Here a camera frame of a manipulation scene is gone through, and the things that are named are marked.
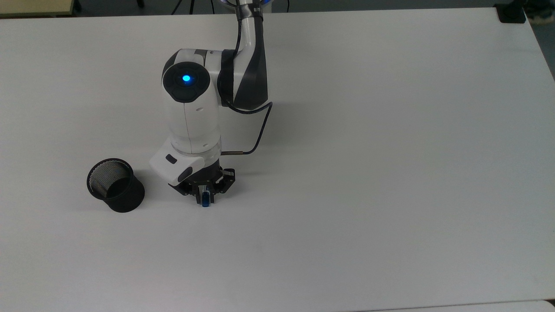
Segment black mesh pen cup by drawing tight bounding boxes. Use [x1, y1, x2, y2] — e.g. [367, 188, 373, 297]
[87, 158, 145, 213]

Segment black tripod legs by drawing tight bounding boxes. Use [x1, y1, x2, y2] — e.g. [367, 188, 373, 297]
[170, 0, 217, 16]

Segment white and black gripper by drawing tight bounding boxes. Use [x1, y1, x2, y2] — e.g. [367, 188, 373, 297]
[150, 143, 236, 196]

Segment tan wooden desk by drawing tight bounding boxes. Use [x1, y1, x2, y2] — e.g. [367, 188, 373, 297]
[0, 0, 75, 18]

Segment black cable along robot arm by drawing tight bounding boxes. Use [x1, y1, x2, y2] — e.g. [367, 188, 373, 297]
[219, 17, 274, 156]

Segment black table clamp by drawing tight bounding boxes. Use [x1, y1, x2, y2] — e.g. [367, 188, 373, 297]
[496, 3, 526, 23]

